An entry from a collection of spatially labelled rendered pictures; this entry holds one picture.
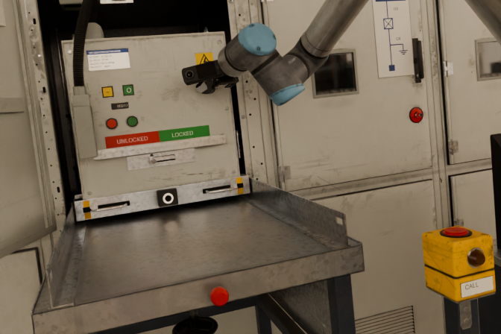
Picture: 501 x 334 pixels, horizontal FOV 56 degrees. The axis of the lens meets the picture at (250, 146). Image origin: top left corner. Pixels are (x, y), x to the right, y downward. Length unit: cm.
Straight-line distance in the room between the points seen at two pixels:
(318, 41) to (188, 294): 70
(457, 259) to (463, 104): 123
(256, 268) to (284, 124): 78
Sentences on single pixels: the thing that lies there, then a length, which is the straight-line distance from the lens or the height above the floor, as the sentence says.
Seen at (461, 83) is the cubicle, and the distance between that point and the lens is 199.
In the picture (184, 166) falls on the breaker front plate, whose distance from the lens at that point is 150.
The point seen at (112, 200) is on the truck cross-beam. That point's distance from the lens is 148.
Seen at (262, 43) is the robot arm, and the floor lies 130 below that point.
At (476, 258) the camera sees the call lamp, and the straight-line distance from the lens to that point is 83.
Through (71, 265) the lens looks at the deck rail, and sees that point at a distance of 110.
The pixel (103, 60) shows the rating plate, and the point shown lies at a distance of 148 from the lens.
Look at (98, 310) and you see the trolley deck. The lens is 89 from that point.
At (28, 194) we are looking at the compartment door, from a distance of 149.
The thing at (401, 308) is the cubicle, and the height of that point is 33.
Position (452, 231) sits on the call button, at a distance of 86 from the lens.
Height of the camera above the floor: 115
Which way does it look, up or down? 5 degrees down
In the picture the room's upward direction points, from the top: 6 degrees counter-clockwise
